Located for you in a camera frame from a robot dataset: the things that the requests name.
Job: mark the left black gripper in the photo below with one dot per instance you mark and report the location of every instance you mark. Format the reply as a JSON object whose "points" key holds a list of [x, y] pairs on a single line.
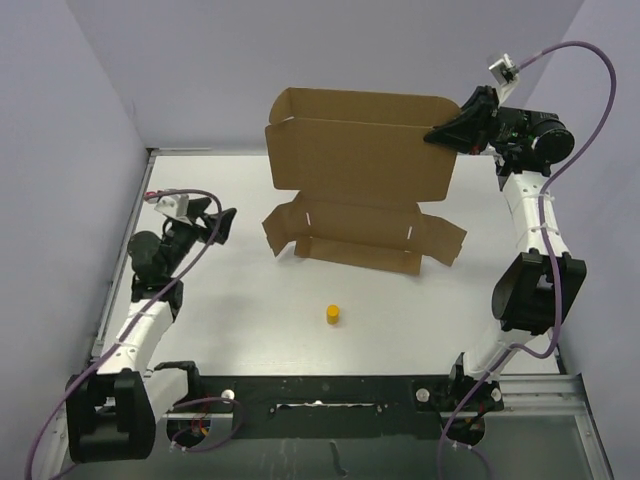
{"points": [[197, 211]]}

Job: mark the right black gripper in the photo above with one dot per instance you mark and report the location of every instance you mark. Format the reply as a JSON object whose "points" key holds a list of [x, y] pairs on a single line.
{"points": [[465, 132]]}

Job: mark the brown cardboard box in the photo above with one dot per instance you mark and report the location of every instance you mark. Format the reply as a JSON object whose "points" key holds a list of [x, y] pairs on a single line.
{"points": [[360, 169]]}

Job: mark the small yellow cylinder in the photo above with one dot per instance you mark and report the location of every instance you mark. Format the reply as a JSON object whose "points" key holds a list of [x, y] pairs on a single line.
{"points": [[333, 314]]}

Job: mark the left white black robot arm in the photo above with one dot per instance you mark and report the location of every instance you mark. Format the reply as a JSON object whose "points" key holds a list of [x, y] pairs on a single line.
{"points": [[113, 408]]}

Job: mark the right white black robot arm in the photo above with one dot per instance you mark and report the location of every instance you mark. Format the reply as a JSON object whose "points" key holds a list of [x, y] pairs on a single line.
{"points": [[536, 292]]}

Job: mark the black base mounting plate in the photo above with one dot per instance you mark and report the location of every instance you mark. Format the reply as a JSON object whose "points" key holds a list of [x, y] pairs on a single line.
{"points": [[338, 407]]}

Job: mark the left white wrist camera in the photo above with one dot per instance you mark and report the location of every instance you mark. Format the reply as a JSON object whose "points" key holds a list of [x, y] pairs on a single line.
{"points": [[174, 207]]}

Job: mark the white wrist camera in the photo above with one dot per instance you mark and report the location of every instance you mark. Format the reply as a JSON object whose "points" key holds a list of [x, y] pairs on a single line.
{"points": [[174, 207], [506, 73]]}

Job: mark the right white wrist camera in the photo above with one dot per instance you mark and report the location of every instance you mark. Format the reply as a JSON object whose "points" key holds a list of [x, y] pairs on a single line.
{"points": [[506, 73]]}

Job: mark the aluminium table frame rail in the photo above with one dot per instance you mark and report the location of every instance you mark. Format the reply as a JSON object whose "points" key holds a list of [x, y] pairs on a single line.
{"points": [[243, 302]]}

